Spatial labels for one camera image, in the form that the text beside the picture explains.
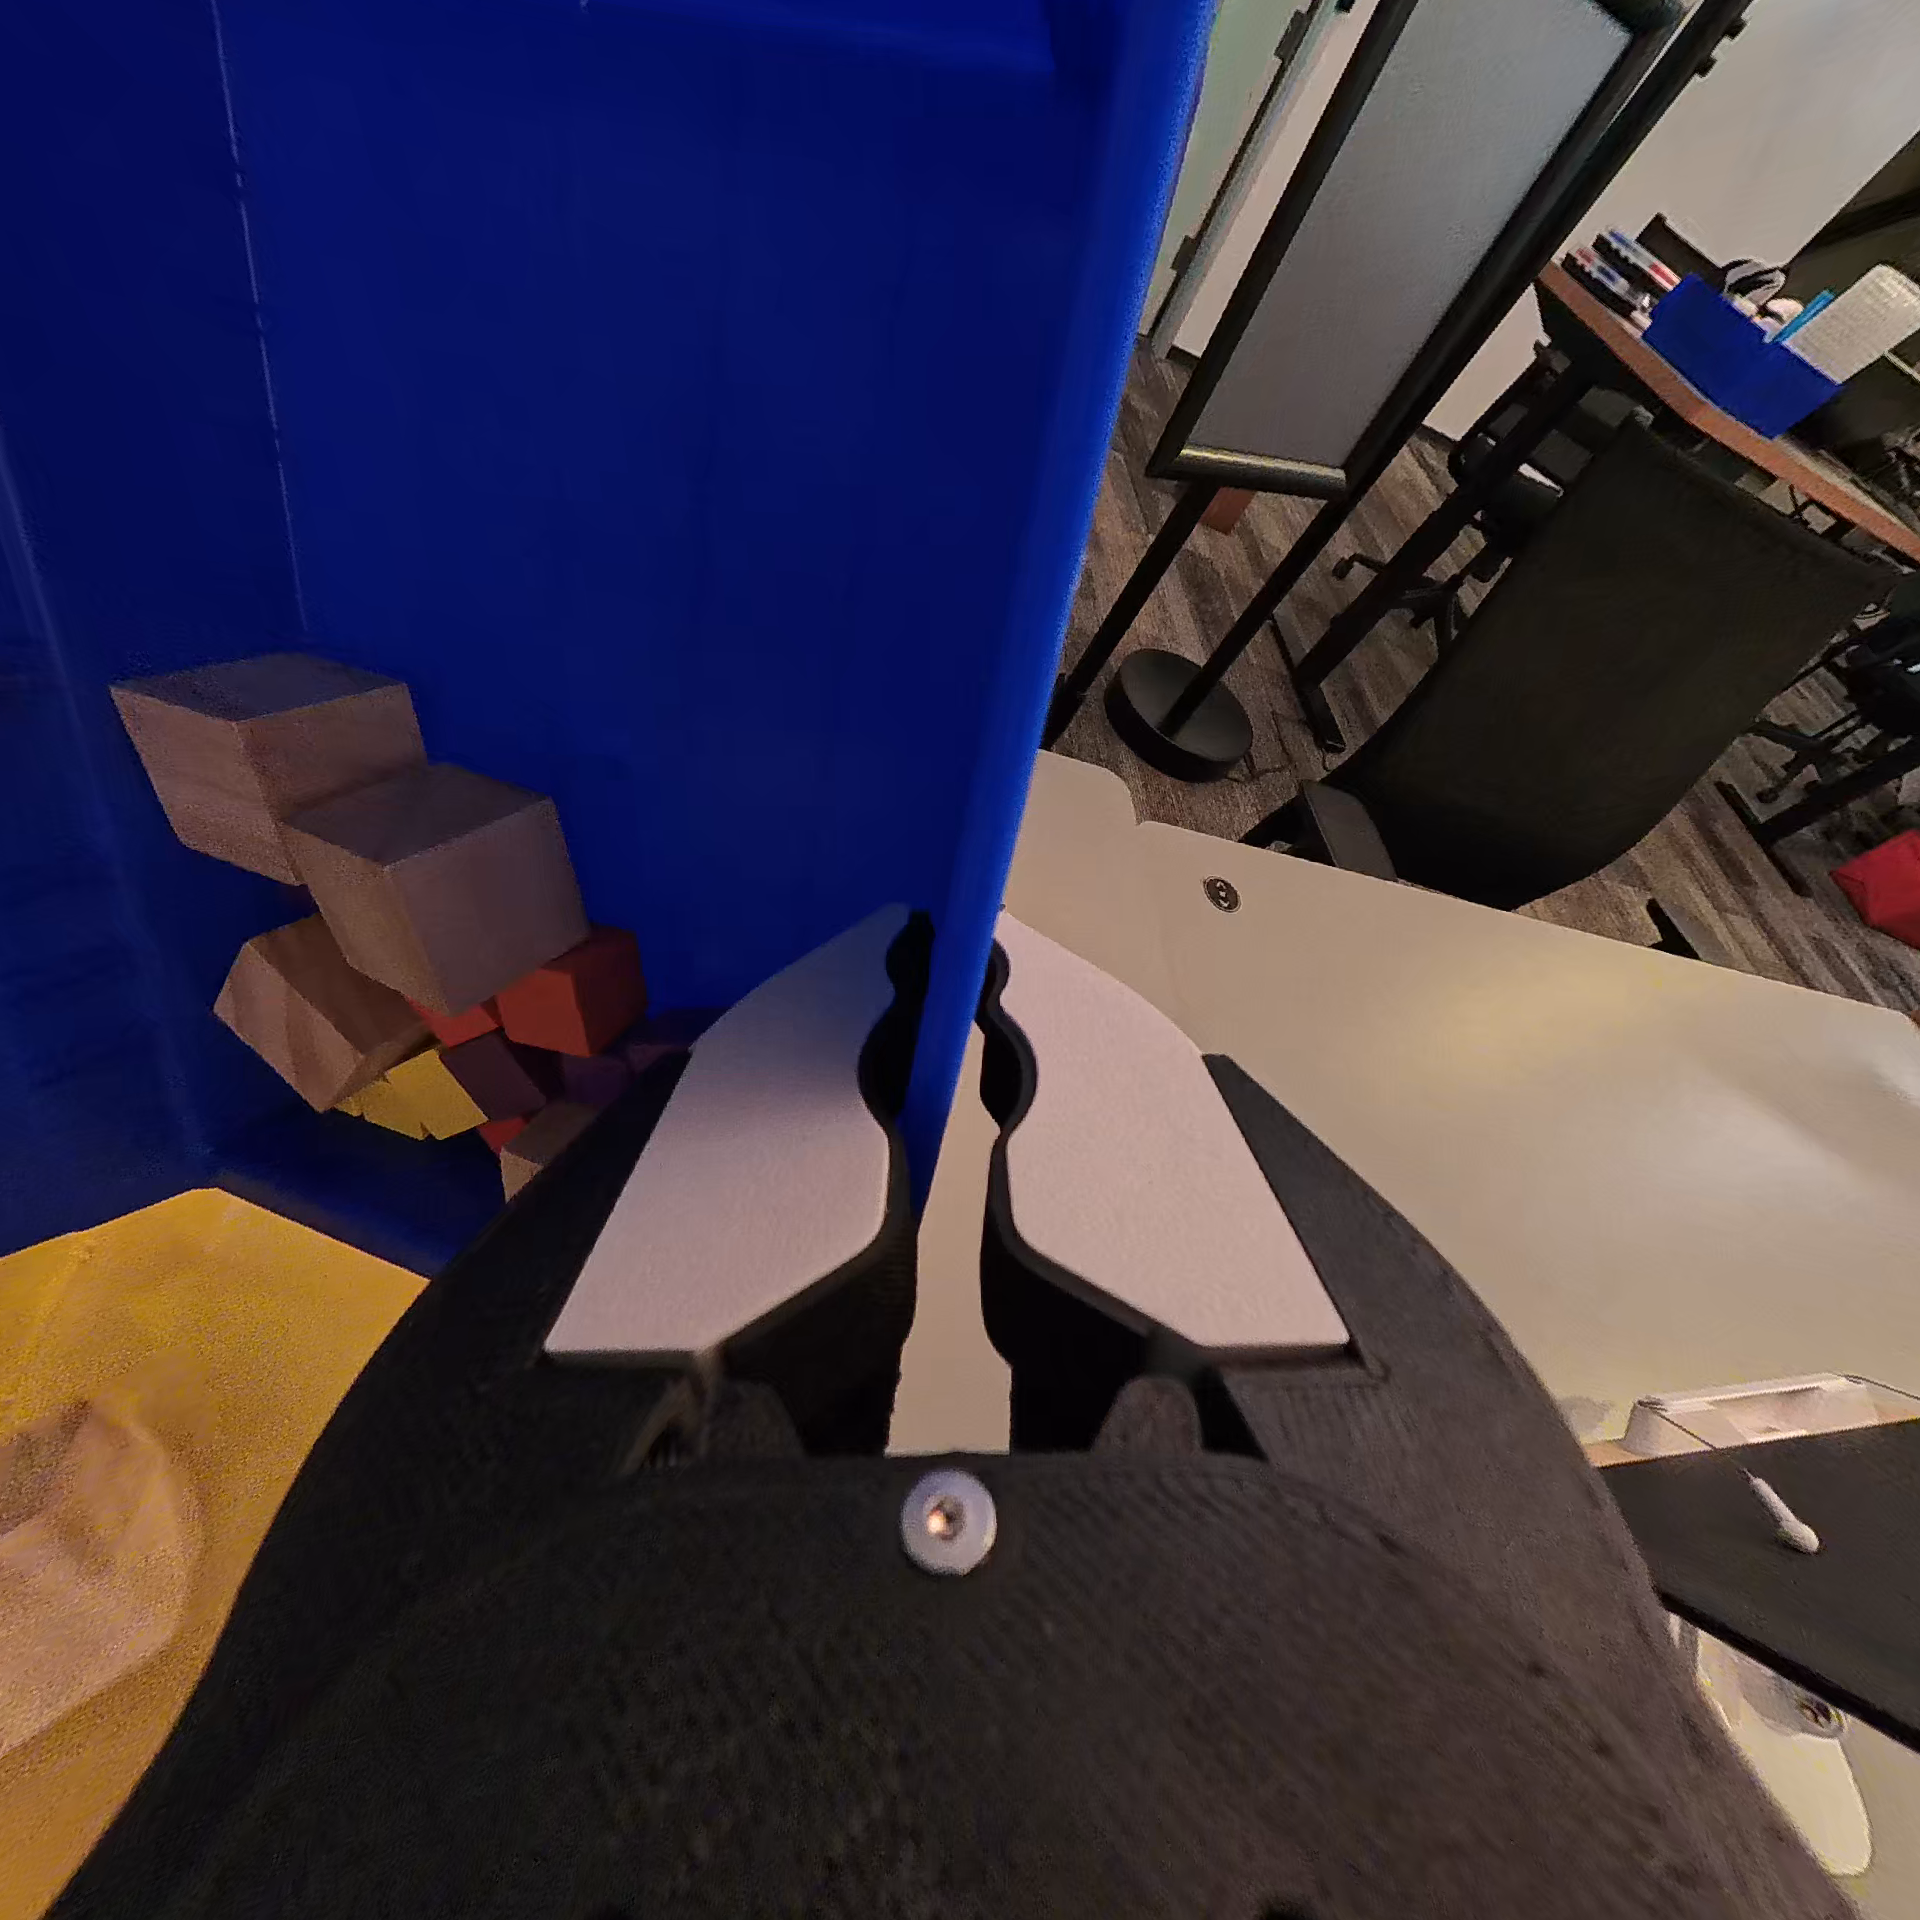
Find small blue bin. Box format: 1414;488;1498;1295
1648;276;1845;435

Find blue plastic box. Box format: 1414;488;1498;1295
0;0;1216;1277

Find black framed sign stand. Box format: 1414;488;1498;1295
1288;0;1764;750
1109;0;1679;781

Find pile of wooden cubes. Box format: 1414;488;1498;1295
0;657;712;1759

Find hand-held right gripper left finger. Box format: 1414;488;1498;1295
544;907;935;1438

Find yellow plastic box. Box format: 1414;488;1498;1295
0;1185;434;1920

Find red bag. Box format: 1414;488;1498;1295
1827;834;1920;944

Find brown wooden desk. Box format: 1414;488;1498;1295
1532;264;1920;565

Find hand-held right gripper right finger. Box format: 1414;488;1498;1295
972;914;1351;1438

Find black mesh office chair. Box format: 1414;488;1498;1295
1250;423;1903;916

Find white textured container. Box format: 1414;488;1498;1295
1783;264;1920;388

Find tray of coloured markers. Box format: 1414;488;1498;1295
1566;229;1670;320

